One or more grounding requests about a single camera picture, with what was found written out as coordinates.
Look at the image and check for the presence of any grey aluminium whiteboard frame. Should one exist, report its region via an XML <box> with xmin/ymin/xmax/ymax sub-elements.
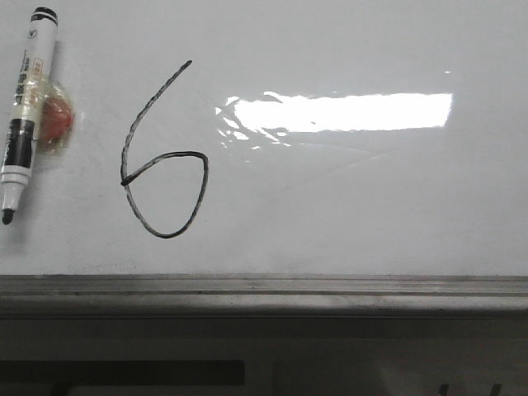
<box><xmin>1</xmin><ymin>274</ymin><xmax>527</xmax><ymax>318</ymax></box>

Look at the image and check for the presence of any black drawn number six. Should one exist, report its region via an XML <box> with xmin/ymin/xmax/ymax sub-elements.
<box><xmin>120</xmin><ymin>59</ymin><xmax>210</xmax><ymax>239</ymax></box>

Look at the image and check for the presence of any red magnet taped to marker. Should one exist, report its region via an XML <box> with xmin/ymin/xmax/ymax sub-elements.
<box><xmin>37</xmin><ymin>80</ymin><xmax>75</xmax><ymax>154</ymax></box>

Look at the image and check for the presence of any black and white marker pen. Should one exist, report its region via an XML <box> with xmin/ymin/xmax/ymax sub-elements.
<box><xmin>1</xmin><ymin>7</ymin><xmax>59</xmax><ymax>224</ymax></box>

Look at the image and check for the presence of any white whiteboard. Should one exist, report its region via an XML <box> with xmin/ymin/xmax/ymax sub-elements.
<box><xmin>1</xmin><ymin>1</ymin><xmax>527</xmax><ymax>276</ymax></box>

